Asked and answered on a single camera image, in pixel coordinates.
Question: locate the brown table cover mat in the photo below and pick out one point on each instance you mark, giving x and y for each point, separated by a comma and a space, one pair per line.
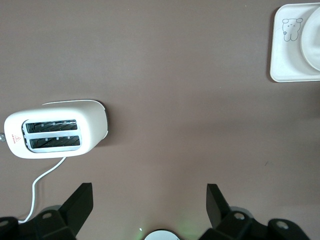
175, 87

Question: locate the cream two-slot toaster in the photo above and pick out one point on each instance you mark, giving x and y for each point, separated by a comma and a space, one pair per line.
92, 120

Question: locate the cream rabbit print tray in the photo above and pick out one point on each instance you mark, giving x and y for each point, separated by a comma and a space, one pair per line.
285, 65

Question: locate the cream round plate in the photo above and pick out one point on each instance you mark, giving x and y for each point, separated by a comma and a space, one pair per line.
312, 37

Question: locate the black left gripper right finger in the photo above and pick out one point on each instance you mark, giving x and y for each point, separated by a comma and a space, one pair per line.
225, 220

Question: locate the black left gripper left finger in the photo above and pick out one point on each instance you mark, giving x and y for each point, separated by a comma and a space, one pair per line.
75, 212

